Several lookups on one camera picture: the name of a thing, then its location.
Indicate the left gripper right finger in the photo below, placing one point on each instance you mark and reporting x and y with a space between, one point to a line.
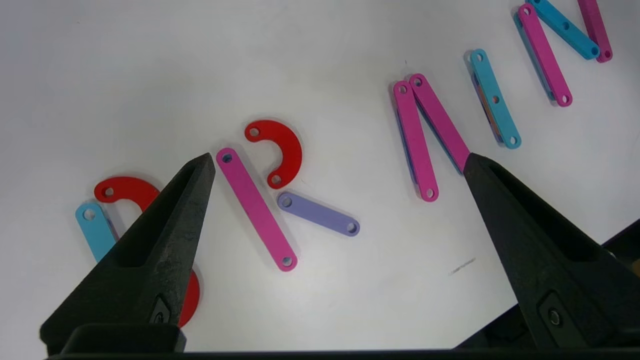
565 270

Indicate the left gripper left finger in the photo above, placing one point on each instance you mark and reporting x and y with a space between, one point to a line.
150 260

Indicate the long pink bar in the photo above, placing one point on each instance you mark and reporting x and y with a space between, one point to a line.
597 27
257 210
417 145
440 120

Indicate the short purple bar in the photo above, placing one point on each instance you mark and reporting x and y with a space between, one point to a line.
320 214

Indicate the small red arc piece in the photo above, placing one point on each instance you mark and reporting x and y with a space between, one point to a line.
290 150

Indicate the short pink bar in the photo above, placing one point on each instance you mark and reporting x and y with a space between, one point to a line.
545 55

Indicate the short blue bar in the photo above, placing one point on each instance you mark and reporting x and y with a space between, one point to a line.
565 27

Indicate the large red arc piece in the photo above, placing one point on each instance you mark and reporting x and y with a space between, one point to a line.
130 189
190 300

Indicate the long blue bar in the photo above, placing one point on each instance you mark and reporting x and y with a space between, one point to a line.
495 100
97 232

